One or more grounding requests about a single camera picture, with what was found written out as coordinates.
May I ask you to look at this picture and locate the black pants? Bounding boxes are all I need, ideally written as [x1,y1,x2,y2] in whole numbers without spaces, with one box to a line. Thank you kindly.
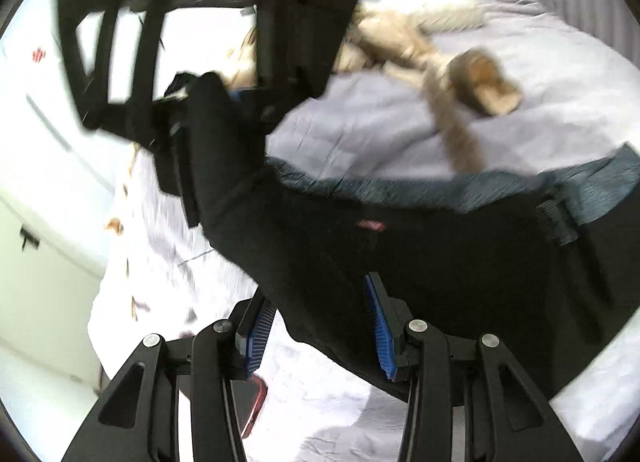
[186,70,640,403]

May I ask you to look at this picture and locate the cream striped brown-trimmed blanket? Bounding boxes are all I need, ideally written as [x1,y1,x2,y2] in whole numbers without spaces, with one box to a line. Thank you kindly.
[226,6,524,174]

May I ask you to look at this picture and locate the red phone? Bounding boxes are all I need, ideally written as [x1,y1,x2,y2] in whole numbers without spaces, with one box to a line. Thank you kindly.
[232,375,268,439]

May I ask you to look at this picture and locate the white wardrobe door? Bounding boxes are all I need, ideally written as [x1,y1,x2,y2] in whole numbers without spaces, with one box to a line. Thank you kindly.
[1,191,104,388]

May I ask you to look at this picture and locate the lavender plush bedspread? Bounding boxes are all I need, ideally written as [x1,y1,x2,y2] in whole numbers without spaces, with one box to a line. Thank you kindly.
[88,0,639,461]

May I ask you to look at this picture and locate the black door handle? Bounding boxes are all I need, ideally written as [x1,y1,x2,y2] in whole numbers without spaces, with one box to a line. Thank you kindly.
[20,226,40,251]

